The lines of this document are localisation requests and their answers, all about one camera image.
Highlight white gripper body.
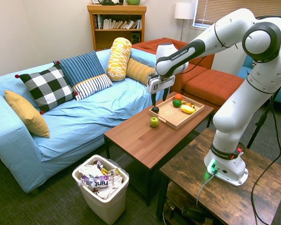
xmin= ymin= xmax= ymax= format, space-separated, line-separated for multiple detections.
xmin=147 ymin=74 xmax=177 ymax=95

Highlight green apple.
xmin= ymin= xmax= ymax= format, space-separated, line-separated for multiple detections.
xmin=149 ymin=116 xmax=160 ymax=128

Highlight wooden tray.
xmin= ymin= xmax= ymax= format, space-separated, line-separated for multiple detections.
xmin=148 ymin=93 xmax=205 ymax=130

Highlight mustard striped pillow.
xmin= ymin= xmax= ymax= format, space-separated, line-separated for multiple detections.
xmin=126 ymin=58 xmax=156 ymax=86

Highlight small brown spotted banana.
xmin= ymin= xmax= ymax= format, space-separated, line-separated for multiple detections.
xmin=181 ymin=100 xmax=196 ymax=109

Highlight yellow mango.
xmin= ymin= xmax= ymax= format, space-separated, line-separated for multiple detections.
xmin=180 ymin=105 xmax=196 ymax=114

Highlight yellow patterned bolster pillow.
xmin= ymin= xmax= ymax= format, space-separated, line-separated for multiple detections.
xmin=106 ymin=37 xmax=133 ymax=82

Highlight brown wooden coffee table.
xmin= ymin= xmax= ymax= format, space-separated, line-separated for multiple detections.
xmin=104 ymin=91 xmax=215 ymax=207

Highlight black speaker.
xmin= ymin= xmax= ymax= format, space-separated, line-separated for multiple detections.
xmin=131 ymin=32 xmax=141 ymax=45

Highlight wooden bookshelf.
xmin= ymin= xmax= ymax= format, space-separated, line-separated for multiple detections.
xmin=87 ymin=4 xmax=147 ymax=52

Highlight white navy striped pillow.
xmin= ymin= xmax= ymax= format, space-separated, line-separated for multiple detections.
xmin=72 ymin=74 xmax=113 ymax=102

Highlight row of books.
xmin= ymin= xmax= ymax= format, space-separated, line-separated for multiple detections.
xmin=95 ymin=14 xmax=142 ymax=30

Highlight blue striped pillow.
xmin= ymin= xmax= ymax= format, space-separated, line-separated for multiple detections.
xmin=53 ymin=50 xmax=106 ymax=88

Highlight light blue sofa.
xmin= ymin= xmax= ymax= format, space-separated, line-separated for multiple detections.
xmin=0 ymin=48 xmax=160 ymax=193

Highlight white shade floor lamp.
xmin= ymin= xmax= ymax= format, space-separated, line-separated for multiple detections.
xmin=174 ymin=2 xmax=194 ymax=42

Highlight black item on bookshelf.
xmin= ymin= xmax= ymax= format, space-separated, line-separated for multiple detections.
xmin=98 ymin=0 xmax=124 ymax=6

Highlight crumpled wrappers trash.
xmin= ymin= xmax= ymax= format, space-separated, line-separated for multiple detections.
xmin=78 ymin=160 xmax=124 ymax=200

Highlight brown window blinds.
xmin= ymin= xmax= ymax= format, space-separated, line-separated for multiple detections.
xmin=193 ymin=0 xmax=281 ymax=29

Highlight black white checked pillow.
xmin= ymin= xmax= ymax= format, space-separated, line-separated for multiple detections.
xmin=15 ymin=60 xmax=79 ymax=115

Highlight white plastic trash bin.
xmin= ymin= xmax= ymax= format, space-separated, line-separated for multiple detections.
xmin=72 ymin=154 xmax=130 ymax=225

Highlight rustic dark wood side table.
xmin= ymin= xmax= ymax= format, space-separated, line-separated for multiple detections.
xmin=155 ymin=127 xmax=281 ymax=225

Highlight plain mustard pillow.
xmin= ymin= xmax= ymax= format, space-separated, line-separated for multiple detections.
xmin=4 ymin=90 xmax=51 ymax=139

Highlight black camera tripod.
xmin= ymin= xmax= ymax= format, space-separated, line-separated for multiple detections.
xmin=246 ymin=85 xmax=281 ymax=150

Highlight grey cable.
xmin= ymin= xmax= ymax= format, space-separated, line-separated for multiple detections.
xmin=196 ymin=172 xmax=216 ymax=208

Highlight black cable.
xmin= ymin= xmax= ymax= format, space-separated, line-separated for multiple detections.
xmin=250 ymin=95 xmax=281 ymax=225

